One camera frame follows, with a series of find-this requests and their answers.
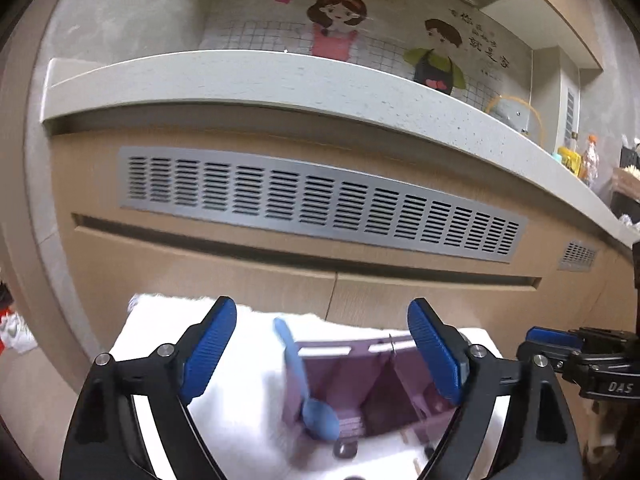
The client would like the large grey vent grille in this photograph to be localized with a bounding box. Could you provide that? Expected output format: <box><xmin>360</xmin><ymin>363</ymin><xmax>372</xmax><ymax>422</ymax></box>
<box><xmin>116</xmin><ymin>146</ymin><xmax>530</xmax><ymax>263</ymax></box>

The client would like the white stone countertop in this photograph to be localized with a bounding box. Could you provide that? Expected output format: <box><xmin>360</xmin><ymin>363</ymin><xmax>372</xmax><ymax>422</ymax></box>
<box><xmin>40</xmin><ymin>49</ymin><xmax>640</xmax><ymax>251</ymax></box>

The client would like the grey pot with yellow rim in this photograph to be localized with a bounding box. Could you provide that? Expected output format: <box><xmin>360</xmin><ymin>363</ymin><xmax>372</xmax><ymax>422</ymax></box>
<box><xmin>484</xmin><ymin>92</ymin><xmax>543</xmax><ymax>138</ymax></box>

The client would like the white cloth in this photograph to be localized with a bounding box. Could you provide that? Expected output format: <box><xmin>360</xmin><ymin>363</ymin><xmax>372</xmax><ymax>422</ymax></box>
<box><xmin>107</xmin><ymin>294</ymin><xmax>506</xmax><ymax>480</ymax></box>

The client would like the small grey vent grille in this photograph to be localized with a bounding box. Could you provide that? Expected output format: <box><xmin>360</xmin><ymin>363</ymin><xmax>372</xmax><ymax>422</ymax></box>
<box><xmin>557</xmin><ymin>241</ymin><xmax>598</xmax><ymax>272</ymax></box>

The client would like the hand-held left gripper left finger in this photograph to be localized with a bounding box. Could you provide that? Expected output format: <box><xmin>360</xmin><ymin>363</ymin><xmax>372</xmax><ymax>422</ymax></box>
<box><xmin>60</xmin><ymin>296</ymin><xmax>238</xmax><ymax>480</ymax></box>

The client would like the blue spoon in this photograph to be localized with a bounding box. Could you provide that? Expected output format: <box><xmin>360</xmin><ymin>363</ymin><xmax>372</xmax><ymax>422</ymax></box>
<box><xmin>272</xmin><ymin>316</ymin><xmax>341</xmax><ymax>443</ymax></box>

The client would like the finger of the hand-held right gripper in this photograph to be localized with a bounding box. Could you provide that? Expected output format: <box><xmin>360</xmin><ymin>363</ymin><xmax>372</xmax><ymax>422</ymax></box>
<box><xmin>516</xmin><ymin>326</ymin><xmax>583</xmax><ymax>376</ymax></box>

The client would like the cardboard box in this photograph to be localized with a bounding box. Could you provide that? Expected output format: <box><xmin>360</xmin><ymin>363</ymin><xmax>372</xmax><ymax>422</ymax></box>
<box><xmin>611</xmin><ymin>165</ymin><xmax>640</xmax><ymax>196</ymax></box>

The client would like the yellow bottle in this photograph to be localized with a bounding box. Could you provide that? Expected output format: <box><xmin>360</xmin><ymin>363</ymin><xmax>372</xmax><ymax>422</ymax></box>
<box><xmin>557</xmin><ymin>146</ymin><xmax>583</xmax><ymax>178</ymax></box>

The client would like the purple utensil holder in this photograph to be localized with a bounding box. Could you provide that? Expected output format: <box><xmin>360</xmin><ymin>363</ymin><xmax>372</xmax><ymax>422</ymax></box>
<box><xmin>281</xmin><ymin>334</ymin><xmax>463</xmax><ymax>453</ymax></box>

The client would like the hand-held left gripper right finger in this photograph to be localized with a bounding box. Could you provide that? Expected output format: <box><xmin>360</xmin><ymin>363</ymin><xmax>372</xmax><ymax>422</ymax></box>
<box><xmin>406</xmin><ymin>298</ymin><xmax>583</xmax><ymax>480</ymax></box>

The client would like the clear bottle with orange cap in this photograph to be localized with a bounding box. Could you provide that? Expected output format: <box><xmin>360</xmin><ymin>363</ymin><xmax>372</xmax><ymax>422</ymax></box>
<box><xmin>580</xmin><ymin>134</ymin><xmax>601</xmax><ymax>188</ymax></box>

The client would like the cartoon wall poster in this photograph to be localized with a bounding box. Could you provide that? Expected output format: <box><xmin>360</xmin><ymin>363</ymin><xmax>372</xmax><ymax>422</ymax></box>
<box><xmin>200</xmin><ymin>0</ymin><xmax>531</xmax><ymax>111</ymax></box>

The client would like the white shoe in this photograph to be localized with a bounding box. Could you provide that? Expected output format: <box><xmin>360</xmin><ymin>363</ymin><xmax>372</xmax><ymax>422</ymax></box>
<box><xmin>0</xmin><ymin>310</ymin><xmax>38</xmax><ymax>356</ymax></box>

